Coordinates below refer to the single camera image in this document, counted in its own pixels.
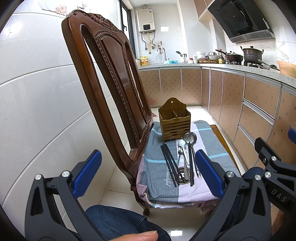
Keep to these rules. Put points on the yellow box on counter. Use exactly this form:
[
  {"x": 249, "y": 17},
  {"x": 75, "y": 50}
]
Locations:
[{"x": 144, "y": 61}]

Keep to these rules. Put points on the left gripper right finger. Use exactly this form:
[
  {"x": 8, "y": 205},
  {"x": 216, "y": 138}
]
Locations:
[{"x": 252, "y": 222}]

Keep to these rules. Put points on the black wok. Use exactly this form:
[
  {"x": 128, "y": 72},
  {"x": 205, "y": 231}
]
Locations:
[{"x": 232, "y": 57}]

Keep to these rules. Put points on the kitchen base cabinets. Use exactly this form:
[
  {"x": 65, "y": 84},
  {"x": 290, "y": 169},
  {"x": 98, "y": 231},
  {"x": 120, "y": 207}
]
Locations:
[{"x": 246, "y": 103}]

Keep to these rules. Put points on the black chopstick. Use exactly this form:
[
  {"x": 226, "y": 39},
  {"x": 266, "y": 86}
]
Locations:
[
  {"x": 191, "y": 164},
  {"x": 175, "y": 174}
]

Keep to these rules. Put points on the woven basket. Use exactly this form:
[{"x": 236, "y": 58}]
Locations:
[{"x": 287, "y": 69}]

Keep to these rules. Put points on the carved brown wooden chair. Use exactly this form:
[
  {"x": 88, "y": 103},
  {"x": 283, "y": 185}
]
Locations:
[{"x": 109, "y": 75}]

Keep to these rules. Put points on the large steel ladle spoon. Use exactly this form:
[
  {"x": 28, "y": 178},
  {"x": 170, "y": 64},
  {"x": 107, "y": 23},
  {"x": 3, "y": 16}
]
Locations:
[{"x": 190, "y": 138}]

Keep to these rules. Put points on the blue jeans leg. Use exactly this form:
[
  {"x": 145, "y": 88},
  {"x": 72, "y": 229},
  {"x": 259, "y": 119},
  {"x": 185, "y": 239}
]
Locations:
[{"x": 113, "y": 222}]

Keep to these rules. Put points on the grey striped seat cushion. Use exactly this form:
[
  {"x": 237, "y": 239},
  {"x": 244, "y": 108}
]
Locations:
[{"x": 154, "y": 184}]

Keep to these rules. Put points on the kitchen faucet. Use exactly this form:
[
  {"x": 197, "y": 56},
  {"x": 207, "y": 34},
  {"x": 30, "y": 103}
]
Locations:
[{"x": 161, "y": 50}]

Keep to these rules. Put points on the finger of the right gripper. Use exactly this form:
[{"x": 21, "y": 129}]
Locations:
[
  {"x": 292, "y": 135},
  {"x": 278, "y": 177}
]

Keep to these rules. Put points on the black range hood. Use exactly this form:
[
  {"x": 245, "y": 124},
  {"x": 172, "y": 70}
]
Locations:
[{"x": 241, "y": 20}]

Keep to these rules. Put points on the white water heater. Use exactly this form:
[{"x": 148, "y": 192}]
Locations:
[{"x": 145, "y": 20}]

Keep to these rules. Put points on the white plastic spoon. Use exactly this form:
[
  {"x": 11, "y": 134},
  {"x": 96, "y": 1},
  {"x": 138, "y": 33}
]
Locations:
[{"x": 182, "y": 143}]

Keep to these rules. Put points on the dark cooking pot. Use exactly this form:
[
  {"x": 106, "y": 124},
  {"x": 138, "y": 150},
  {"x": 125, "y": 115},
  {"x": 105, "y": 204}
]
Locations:
[{"x": 252, "y": 55}]

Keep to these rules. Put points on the small steel spoon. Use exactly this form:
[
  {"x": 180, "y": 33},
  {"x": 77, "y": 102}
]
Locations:
[{"x": 180, "y": 154}]

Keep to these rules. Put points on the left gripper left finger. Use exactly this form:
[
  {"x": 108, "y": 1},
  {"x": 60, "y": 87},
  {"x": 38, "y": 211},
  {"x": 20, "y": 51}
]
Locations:
[{"x": 43, "y": 220}]

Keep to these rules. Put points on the person's left hand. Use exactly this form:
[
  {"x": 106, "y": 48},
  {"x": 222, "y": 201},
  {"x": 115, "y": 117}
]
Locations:
[{"x": 145, "y": 236}]

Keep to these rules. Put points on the bamboo utensil holder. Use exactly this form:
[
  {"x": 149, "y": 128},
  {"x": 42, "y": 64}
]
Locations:
[{"x": 175, "y": 119}]

